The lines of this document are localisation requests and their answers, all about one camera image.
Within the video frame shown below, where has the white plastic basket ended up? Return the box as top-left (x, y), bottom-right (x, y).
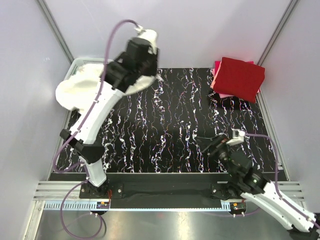
top-left (65, 57), bottom-right (105, 78)

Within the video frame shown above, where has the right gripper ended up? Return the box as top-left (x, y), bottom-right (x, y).
top-left (194, 134), bottom-right (237, 178)

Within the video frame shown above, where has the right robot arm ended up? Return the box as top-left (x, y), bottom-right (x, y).
top-left (196, 129), bottom-right (320, 240)

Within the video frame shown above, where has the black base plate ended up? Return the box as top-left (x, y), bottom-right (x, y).
top-left (79, 173), bottom-right (230, 207)

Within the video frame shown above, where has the right aluminium frame post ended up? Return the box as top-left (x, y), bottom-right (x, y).
top-left (257, 0), bottom-right (300, 66)

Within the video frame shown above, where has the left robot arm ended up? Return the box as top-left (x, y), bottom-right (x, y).
top-left (55, 30), bottom-right (159, 198)

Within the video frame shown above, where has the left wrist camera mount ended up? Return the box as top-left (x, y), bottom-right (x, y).
top-left (135, 25), bottom-right (158, 55)

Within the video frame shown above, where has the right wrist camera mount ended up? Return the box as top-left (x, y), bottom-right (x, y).
top-left (226, 128), bottom-right (246, 146)

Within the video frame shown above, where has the aluminium frame post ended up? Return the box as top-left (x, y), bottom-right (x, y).
top-left (257, 0), bottom-right (300, 66)
top-left (35, 0), bottom-right (75, 64)

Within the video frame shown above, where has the slotted cable duct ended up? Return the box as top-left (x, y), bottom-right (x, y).
top-left (43, 200), bottom-right (231, 212)

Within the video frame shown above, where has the white t shirt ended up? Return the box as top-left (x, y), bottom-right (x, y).
top-left (55, 63), bottom-right (163, 114)

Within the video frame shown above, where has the folded pink t shirt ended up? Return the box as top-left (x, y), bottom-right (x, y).
top-left (209, 60), bottom-right (261, 99)

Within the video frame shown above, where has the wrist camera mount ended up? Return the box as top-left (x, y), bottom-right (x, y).
top-left (226, 128), bottom-right (246, 146)
top-left (135, 25), bottom-right (158, 55)

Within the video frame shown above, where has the left aluminium frame post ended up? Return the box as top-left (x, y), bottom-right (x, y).
top-left (35, 0), bottom-right (75, 64)

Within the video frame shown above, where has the folded red t shirt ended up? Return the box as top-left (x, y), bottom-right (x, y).
top-left (214, 56), bottom-right (266, 104)

